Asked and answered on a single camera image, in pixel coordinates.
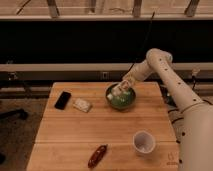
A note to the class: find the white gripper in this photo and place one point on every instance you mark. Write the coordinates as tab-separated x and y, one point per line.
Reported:
128	81

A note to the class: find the small clear plastic bottle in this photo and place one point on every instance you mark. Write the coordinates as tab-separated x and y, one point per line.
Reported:
118	89

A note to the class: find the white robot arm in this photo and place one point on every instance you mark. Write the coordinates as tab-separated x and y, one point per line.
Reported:
196	147

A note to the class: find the green ceramic bowl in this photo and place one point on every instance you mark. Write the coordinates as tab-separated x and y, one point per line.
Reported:
121	102

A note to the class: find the white wrapped packet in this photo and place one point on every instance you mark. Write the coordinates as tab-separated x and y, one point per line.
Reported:
82	105

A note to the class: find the white paper cup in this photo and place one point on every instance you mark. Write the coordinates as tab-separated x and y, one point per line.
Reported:
144	143

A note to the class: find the black smartphone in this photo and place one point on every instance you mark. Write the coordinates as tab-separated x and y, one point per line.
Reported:
62	100

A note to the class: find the red brown sausage snack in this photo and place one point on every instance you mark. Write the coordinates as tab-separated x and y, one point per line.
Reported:
97	156

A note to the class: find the black office chair base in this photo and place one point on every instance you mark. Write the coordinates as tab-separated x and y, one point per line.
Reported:
20	112

